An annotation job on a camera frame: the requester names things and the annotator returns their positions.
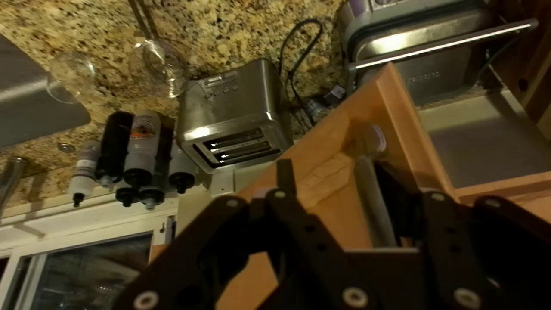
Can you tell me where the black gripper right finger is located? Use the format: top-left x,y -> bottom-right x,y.
384,162 -> 551,310

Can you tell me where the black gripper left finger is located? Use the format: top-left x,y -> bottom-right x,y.
114,159 -> 375,310

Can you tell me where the wooden cupboard door with bumper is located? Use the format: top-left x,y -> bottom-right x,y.
215,60 -> 462,310

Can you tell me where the grey bottle black cap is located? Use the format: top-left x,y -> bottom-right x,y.
169,143 -> 200,195

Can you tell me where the silver two-slot toaster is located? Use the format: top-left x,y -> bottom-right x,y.
174,57 -> 293,174

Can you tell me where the dark bottle black cap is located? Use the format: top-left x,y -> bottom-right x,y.
140,117 -> 176,212

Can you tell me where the grey bottle orange label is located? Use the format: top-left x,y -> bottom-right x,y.
121,110 -> 164,210

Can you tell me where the tall black bottle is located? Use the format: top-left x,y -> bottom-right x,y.
93,110 -> 136,193

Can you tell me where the white framed window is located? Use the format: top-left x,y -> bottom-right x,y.
0,197 -> 179,310

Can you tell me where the small white bottle black cap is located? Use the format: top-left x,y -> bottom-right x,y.
67,143 -> 103,209

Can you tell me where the clear wine glass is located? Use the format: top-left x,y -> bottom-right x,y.
128,0 -> 193,100
45,52 -> 98,107

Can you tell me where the stainless steel toaster oven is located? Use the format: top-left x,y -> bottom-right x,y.
334,0 -> 543,109

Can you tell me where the chrome gooseneck faucet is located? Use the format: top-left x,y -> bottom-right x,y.
0,153 -> 29,209

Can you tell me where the stainless steel sink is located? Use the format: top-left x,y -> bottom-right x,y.
0,35 -> 93,150

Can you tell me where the black power cord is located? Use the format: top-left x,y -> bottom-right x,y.
277,17 -> 350,126

